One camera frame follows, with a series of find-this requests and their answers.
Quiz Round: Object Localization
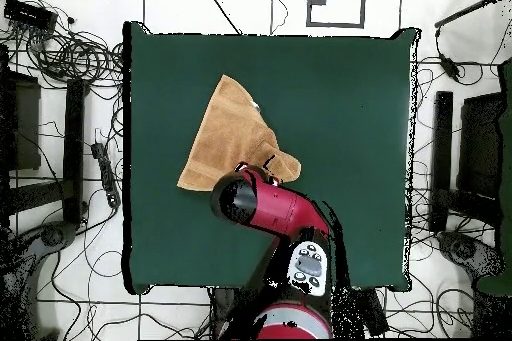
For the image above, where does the tan terry towel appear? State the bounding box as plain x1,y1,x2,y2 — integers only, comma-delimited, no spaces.
176,73,302,193

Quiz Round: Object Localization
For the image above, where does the black flat panel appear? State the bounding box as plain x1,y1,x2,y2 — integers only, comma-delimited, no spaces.
0,70,42,172
456,91,505,198

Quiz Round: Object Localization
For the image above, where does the dark green table cloth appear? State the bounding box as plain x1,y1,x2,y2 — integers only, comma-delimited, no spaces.
122,20,421,293

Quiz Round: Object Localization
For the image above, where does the black power strip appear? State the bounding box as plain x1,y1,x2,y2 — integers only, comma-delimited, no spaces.
90,141,122,209

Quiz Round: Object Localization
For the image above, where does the black oblong box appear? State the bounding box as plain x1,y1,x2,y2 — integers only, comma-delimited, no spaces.
361,288,390,337

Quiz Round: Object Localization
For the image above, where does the black tripod base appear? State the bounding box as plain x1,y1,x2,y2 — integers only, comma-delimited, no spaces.
436,230,505,278
7,220,79,266

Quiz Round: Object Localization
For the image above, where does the black power adapter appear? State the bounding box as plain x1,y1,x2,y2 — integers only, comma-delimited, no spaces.
438,54,462,82

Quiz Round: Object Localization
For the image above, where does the black pole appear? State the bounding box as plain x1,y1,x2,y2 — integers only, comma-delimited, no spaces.
434,0,512,30

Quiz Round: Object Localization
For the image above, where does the black electronics box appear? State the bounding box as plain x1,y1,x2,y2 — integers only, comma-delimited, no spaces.
3,0,59,34

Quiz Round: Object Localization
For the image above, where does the black stand frame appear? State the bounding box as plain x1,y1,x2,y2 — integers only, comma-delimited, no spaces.
3,78,87,225
429,90,503,234

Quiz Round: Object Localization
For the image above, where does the tangled black cable bundle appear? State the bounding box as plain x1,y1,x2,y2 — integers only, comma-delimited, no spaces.
23,24,125,90

